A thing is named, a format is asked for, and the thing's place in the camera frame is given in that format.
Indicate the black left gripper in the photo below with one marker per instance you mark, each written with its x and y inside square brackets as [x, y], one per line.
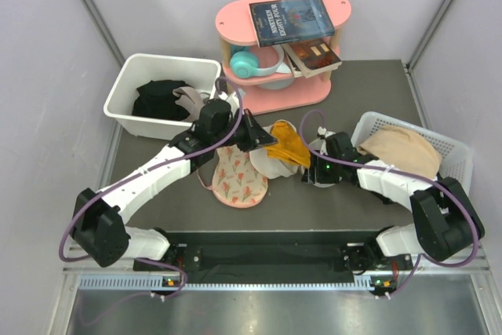
[255, 135]

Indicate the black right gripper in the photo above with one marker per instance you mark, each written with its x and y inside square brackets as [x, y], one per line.
[310, 173]

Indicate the mustard yellow bra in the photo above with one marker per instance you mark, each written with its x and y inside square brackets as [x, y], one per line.
[289, 147]

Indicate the white mesh laundry bag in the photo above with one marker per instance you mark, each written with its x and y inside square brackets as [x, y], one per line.
[273, 168]

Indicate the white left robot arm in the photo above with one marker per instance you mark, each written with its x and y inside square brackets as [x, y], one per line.
[100, 222]

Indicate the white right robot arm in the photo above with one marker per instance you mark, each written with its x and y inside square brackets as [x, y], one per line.
[444, 220]

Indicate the beige bra in bin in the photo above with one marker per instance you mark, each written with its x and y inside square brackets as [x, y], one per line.
[191, 100]

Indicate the floral mesh laundry bag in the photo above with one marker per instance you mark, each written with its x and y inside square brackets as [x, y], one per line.
[236, 182]

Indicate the teal headphones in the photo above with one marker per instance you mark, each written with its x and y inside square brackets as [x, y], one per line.
[245, 64]

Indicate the black garment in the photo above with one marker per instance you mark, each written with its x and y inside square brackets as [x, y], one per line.
[156, 100]

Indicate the grey bowl on shelf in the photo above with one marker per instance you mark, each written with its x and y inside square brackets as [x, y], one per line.
[277, 85]

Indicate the beige cloth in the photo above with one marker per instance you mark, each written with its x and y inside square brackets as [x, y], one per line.
[403, 148]

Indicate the pink wooden shelf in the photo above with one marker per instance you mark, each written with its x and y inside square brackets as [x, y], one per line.
[235, 28]

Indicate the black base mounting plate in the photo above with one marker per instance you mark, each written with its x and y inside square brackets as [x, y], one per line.
[201, 257]

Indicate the white plastic bin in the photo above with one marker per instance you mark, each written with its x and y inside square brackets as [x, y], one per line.
[139, 69]

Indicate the dark orange book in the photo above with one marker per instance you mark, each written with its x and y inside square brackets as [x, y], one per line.
[312, 57]

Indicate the blue Nineteen Eighty-Four book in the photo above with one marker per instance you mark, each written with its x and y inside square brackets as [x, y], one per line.
[284, 21]

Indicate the white plastic basket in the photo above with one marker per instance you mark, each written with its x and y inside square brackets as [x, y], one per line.
[457, 157]

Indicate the grey slotted cable duct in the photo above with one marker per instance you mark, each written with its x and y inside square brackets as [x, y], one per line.
[163, 283]

